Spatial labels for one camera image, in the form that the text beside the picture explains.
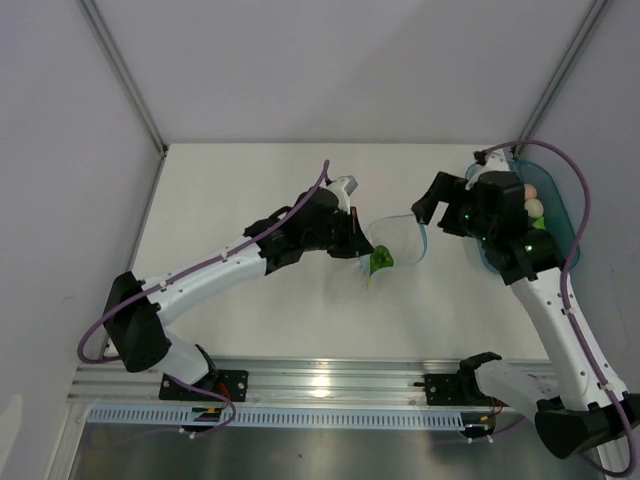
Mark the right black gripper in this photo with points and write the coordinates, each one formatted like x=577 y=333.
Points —
x=443 y=189

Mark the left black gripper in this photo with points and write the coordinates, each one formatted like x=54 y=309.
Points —
x=355 y=242

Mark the green bell pepper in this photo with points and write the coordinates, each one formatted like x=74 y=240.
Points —
x=380 y=258

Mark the clear zip top bag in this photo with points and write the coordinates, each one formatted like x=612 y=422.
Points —
x=408 y=243

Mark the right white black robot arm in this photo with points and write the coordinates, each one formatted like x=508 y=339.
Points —
x=590 y=404

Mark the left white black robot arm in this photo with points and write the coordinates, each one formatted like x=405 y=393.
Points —
x=321 y=220

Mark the pink peach toy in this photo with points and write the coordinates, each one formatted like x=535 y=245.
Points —
x=530 y=192

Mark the green cucumber toy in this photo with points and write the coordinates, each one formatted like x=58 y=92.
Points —
x=539 y=223

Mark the teal plastic bin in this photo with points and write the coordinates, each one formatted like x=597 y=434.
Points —
x=555 y=215

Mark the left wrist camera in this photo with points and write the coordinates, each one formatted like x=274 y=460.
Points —
x=342 y=187

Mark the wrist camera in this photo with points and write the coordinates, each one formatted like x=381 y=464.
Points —
x=490 y=161
x=342 y=187

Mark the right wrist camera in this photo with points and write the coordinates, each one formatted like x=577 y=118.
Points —
x=490 y=161

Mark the aluminium rail beam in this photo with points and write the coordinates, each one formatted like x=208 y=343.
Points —
x=329 y=383

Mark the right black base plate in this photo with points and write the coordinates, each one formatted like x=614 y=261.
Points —
x=447 y=390

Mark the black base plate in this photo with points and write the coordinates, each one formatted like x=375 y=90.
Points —
x=232 y=384
x=447 y=390

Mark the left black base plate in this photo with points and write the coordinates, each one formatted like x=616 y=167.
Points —
x=232 y=384

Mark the white slotted cable duct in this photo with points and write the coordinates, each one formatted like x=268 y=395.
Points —
x=413 y=419

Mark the right aluminium frame post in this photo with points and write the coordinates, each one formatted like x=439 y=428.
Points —
x=575 y=48

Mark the aluminium frame post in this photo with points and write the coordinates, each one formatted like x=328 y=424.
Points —
x=575 y=48
x=121 y=71

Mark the left aluminium frame post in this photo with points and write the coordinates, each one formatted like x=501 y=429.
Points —
x=121 y=71

